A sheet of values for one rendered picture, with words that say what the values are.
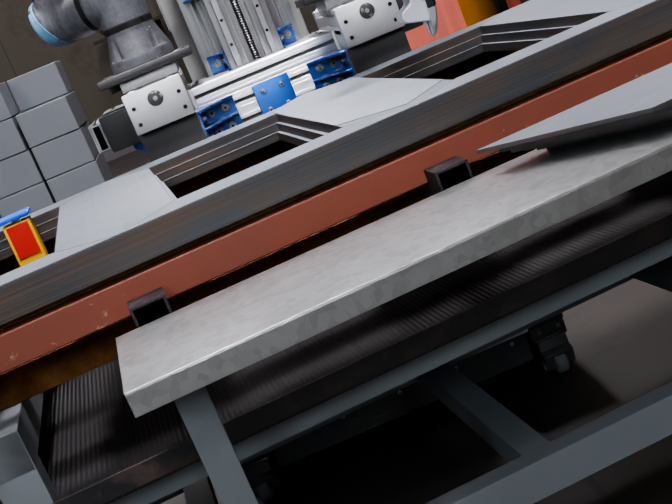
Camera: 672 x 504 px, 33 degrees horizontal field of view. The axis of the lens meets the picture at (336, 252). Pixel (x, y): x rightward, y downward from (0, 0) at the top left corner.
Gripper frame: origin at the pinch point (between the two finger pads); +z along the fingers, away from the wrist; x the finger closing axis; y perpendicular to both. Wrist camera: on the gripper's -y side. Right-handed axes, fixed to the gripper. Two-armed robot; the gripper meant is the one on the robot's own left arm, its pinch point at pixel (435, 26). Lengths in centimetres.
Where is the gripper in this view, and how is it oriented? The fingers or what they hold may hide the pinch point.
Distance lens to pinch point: 195.7
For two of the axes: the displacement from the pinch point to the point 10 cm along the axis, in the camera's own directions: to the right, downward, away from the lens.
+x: 2.3, 1.6, -9.6
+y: -9.0, 4.1, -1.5
